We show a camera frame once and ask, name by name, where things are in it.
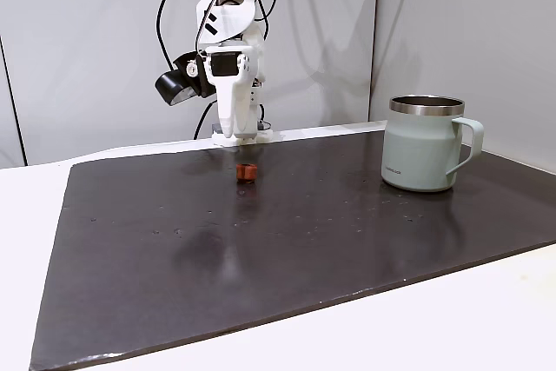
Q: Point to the small red cube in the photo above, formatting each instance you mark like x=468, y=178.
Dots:
x=246, y=173

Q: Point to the black table mat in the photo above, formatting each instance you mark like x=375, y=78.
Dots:
x=304, y=249

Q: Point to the pale green steel mug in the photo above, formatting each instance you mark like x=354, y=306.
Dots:
x=417, y=149

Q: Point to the black oval camera box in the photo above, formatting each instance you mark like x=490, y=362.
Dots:
x=171, y=84

